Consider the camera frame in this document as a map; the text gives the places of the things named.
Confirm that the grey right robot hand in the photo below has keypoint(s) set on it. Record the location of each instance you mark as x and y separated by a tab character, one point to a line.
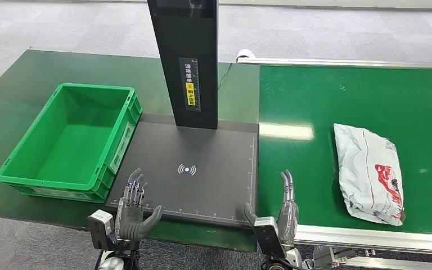
289	220

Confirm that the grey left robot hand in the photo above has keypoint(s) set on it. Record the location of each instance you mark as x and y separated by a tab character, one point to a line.
130	221

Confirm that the grey package with red print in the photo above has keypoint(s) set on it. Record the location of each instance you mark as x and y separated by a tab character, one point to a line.
365	175

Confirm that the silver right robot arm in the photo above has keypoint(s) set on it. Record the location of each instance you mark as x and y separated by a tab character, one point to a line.
288	259

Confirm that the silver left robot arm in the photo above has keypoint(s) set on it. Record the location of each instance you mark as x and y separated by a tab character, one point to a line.
121	257

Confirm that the green conveyor belt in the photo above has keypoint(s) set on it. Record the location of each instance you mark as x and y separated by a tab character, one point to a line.
350	97

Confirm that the black inbound scanner machine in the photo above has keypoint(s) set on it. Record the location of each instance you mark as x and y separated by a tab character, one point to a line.
190	74

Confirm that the white conveyor roller end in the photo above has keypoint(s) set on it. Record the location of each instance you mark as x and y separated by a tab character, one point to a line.
245	54

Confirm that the clear crate label holder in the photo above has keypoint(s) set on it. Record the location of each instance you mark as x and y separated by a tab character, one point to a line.
122	147

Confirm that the green plastic crate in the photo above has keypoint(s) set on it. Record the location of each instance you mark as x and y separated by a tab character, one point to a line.
70	149

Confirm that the black and yellow label strip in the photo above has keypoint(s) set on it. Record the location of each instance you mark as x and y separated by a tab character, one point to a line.
190	85

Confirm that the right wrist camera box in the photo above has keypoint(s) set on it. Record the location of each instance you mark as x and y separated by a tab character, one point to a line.
269	236

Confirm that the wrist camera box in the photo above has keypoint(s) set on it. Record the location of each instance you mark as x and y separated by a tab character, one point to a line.
100	227
269	236

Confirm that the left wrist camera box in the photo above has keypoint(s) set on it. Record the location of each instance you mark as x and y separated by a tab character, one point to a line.
100	227

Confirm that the aluminium conveyor frame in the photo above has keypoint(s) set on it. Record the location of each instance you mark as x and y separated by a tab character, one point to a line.
368	238

